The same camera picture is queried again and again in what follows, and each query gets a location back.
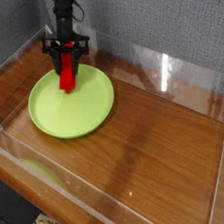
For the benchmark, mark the red long block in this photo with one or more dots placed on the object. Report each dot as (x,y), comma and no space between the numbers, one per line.
(66,80)

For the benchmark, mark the clear acrylic corner bracket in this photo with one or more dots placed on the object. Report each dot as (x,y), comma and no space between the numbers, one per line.
(47,30)

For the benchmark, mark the green round plate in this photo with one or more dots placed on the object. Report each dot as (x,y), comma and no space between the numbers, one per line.
(71,115)

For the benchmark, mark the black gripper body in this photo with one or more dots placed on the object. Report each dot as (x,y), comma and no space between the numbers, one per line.
(65,40)

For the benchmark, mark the black box under table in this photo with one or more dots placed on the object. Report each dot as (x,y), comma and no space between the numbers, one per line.
(14,208)

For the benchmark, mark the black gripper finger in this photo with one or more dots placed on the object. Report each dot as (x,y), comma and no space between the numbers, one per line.
(56,61)
(75,63)

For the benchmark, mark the clear acrylic enclosure wall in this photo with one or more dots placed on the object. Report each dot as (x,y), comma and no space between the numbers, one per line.
(158,158)

